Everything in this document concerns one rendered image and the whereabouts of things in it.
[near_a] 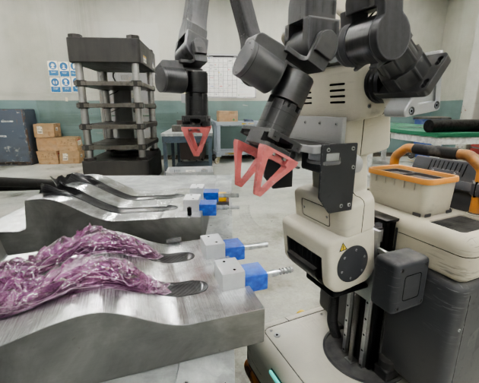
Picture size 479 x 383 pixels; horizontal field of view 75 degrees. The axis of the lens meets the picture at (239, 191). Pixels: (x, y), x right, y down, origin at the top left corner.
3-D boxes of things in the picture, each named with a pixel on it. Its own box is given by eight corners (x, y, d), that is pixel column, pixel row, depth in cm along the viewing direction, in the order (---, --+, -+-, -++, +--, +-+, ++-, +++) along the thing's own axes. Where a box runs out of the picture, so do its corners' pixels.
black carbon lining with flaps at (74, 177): (185, 200, 88) (184, 167, 86) (176, 219, 73) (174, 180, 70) (61, 201, 87) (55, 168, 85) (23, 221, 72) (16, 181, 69)
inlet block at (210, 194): (238, 201, 89) (238, 183, 88) (239, 207, 84) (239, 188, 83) (192, 202, 89) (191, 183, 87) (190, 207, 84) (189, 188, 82)
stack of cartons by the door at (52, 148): (86, 161, 690) (81, 122, 669) (80, 163, 659) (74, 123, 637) (45, 162, 683) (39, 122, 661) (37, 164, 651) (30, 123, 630)
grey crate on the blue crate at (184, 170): (213, 176, 435) (213, 166, 431) (214, 183, 396) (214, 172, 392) (169, 177, 430) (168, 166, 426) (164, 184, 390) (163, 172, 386)
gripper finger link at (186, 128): (181, 157, 77) (180, 118, 75) (185, 153, 84) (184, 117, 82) (209, 157, 77) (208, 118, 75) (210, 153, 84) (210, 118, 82)
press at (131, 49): (164, 168, 609) (157, 54, 556) (150, 187, 460) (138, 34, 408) (115, 169, 600) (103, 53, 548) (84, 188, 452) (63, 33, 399)
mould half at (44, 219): (209, 216, 96) (207, 173, 93) (201, 254, 71) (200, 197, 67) (43, 217, 95) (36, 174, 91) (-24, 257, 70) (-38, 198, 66)
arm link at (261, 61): (342, 36, 47) (307, 47, 55) (285, -12, 42) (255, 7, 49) (309, 110, 48) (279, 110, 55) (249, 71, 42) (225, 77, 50)
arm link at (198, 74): (212, 68, 77) (199, 70, 81) (187, 64, 73) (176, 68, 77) (212, 97, 79) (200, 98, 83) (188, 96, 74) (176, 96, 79)
